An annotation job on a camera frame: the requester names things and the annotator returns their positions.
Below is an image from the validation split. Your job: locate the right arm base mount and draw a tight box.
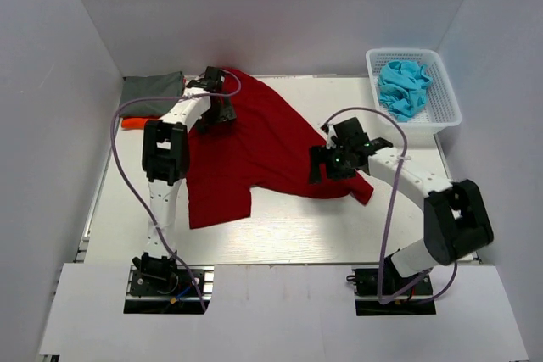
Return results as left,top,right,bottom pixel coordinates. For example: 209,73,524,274
345,268,436,317

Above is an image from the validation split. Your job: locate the folded grey t shirt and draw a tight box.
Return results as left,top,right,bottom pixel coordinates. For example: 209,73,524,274
120,71,185,118

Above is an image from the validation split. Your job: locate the white plastic basket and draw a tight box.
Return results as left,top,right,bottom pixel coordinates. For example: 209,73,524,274
366,48,462,136

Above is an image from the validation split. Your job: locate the crumpled cyan t shirt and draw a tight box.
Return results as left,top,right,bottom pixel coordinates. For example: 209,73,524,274
378,60,433,123

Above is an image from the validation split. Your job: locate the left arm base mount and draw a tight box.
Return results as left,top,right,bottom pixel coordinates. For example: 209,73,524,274
123,253,214,315

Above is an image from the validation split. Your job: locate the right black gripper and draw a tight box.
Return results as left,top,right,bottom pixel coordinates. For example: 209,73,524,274
309,142,358,184

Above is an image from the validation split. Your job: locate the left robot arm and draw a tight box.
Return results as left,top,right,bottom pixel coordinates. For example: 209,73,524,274
142,66,241,257

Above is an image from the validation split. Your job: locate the folded orange t shirt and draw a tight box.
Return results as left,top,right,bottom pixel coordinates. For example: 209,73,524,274
120,117,157,130

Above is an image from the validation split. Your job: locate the red t shirt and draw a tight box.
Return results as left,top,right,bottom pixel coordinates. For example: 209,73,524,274
186,70,374,229

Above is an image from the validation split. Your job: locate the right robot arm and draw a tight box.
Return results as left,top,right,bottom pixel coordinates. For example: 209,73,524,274
309,118,495,293

